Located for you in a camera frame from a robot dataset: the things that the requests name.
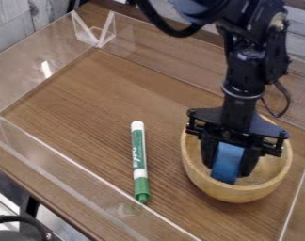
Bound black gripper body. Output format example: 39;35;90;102
185;97;290;156

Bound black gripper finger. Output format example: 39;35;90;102
201;136;218;169
239;145;262;177

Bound blue rectangular block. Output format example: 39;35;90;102
210;142;245;185

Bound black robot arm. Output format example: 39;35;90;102
138;0;291;185

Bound brown wooden bowl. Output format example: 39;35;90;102
181;131;294;203

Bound green white marker pen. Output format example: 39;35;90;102
131;120;150;203

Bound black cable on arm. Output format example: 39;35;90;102
259;80;294;119

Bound black metal table frame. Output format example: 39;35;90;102
19;195;55;241

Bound clear acrylic tray wall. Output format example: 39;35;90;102
0;8;305;241

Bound black cable lower left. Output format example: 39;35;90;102
0;214;47;241

